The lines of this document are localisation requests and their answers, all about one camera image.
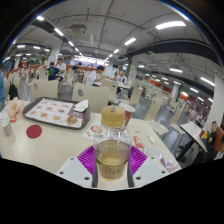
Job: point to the red paper cup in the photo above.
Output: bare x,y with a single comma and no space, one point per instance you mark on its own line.
128,111

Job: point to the beige dining table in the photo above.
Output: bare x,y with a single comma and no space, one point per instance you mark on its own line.
193,131

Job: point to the white and green packet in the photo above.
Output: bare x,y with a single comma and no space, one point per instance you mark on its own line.
153,152

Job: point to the clear bottle with tan cap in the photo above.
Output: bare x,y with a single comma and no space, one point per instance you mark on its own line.
112,150

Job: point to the ceiling lights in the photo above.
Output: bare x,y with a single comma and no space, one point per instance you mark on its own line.
170,24

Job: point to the flat round red coaster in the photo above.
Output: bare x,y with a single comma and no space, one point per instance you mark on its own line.
34,131

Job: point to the beige chairs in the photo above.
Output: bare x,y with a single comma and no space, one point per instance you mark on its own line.
135,95

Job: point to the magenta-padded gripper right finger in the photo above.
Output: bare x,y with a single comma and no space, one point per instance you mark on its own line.
138,160

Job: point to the dark brown food tray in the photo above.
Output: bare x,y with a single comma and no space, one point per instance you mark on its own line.
86,116

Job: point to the white leaflet with red text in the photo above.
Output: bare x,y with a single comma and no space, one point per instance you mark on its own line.
174,166

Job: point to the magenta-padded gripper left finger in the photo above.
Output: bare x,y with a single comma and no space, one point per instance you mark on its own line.
86,160

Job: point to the printed paper tray liner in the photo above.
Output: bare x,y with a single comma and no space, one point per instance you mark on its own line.
50,111

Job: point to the ceiling air conditioner unit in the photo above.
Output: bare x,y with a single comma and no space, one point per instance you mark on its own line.
77,29

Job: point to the small purple packet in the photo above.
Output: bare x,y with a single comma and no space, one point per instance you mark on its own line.
167,162

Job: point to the small white wrapper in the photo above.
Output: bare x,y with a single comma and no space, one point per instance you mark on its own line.
151,138

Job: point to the small red packet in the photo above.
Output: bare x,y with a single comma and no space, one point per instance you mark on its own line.
138,141

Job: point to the colourful sticker leaflet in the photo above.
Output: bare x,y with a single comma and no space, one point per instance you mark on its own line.
90,130

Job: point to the beige chair with round hole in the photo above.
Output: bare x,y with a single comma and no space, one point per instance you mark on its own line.
45,89
93,96

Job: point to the crumpled white napkin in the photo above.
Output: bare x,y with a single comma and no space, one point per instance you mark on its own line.
81,105

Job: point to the black backpack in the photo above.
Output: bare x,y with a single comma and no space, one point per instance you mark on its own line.
13,91

